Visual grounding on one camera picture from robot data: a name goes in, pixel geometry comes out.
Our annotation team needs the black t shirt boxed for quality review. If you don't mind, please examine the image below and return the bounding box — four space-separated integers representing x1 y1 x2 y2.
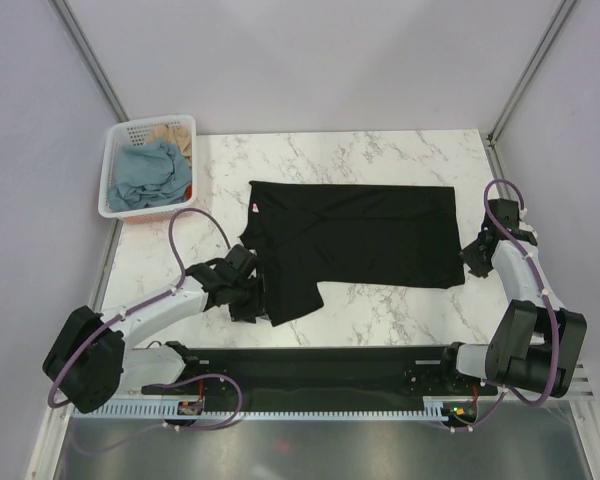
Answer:
240 181 465 326

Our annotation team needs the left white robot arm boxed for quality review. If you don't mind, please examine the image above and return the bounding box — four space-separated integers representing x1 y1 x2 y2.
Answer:
42 245 265 414

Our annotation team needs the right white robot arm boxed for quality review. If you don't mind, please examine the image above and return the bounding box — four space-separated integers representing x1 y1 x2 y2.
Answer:
437 199 587 400

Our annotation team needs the blue t shirt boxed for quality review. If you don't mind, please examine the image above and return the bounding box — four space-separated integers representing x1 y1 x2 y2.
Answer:
107 139 192 212

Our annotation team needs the white plastic basket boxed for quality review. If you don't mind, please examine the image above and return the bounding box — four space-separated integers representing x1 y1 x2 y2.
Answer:
98 114 198 223

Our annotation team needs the beige t shirt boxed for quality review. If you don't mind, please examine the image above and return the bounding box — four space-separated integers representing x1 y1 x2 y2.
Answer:
145 124 193 165

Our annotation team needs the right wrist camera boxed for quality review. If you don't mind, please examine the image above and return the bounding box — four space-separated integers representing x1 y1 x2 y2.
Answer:
519 208 538 246

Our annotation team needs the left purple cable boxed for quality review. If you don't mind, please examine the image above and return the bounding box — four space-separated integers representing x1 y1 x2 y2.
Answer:
47 208 246 457

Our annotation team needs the purple cable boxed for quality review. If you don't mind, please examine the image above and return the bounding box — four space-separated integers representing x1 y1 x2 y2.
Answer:
444 178 564 434
47 208 246 457

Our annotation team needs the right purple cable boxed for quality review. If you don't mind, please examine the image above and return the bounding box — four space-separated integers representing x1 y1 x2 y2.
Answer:
444 178 564 434

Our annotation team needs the aluminium profile rail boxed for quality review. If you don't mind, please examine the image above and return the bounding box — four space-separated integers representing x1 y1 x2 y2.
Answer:
49 357 596 401

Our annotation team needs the right aluminium frame post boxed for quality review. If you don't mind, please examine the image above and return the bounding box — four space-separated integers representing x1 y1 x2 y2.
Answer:
484 0 581 146

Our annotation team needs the aluminium frame post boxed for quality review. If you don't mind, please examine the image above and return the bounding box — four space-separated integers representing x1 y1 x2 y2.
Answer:
48 0 129 122
484 0 581 146

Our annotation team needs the white slotted cable duct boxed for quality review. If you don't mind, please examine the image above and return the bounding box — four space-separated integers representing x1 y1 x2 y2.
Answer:
85 397 477 422

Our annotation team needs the left aluminium frame post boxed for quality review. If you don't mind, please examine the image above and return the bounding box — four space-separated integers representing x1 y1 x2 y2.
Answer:
48 0 129 122

